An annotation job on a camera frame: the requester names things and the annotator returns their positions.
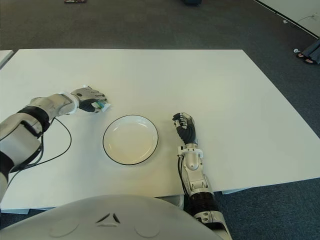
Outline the white plate with black rim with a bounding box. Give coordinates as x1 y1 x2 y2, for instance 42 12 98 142
102 114 159 166

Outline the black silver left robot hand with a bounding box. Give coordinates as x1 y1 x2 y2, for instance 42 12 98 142
70 86 110 114

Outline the white floor platform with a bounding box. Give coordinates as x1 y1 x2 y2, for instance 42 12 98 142
256 0 320 40

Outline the thin cable on platform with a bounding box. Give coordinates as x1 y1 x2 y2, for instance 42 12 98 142
296 14 316 25

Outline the grey trouser leg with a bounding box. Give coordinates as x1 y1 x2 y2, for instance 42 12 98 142
301 38 320 63

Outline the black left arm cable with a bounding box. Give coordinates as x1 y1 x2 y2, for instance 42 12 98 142
6 116 73 186

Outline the green white toothpaste tube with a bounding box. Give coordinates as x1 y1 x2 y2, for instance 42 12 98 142
83 84 112 113

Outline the grey robot torso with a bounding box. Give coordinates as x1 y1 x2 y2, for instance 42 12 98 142
0 194 221 240

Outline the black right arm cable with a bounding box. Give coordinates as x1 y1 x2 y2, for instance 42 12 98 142
177 154 191 199

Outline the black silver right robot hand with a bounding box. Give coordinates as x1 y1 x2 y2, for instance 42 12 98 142
171 111 199 146

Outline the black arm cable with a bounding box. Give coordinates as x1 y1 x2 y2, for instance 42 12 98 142
6 116 73 186
177 154 191 199

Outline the white side table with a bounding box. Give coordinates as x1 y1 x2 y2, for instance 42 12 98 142
0 49 14 71

